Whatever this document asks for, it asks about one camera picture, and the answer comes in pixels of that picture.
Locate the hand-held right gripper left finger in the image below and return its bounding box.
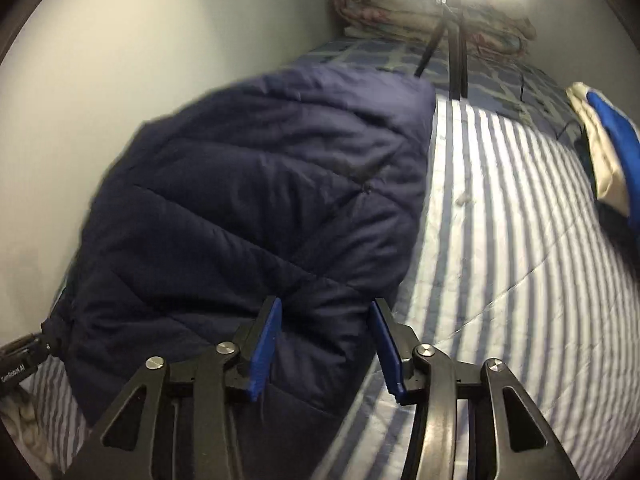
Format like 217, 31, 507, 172
65, 296, 283, 480

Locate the striped bed sheet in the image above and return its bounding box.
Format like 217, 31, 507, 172
10, 96, 640, 480

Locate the navy puffer jacket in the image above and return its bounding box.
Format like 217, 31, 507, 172
42, 64, 439, 480

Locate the folded floral quilt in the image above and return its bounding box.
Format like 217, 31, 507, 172
332, 0, 537, 56

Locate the dark green folded garment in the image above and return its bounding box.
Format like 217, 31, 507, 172
595, 199, 640, 247

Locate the black cable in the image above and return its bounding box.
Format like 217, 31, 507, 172
517, 67, 583, 141

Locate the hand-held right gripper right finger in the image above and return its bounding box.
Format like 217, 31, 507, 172
369, 298, 573, 480

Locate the white cloth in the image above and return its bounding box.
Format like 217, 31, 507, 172
0, 389, 57, 472

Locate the blue jacket with white trim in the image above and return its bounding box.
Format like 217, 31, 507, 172
565, 81, 640, 221

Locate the black tripod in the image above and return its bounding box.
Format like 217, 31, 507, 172
414, 0, 471, 101

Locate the blue checkered blanket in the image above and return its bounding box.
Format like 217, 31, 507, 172
300, 37, 582, 135

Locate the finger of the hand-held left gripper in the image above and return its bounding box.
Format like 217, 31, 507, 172
39, 320, 69, 362

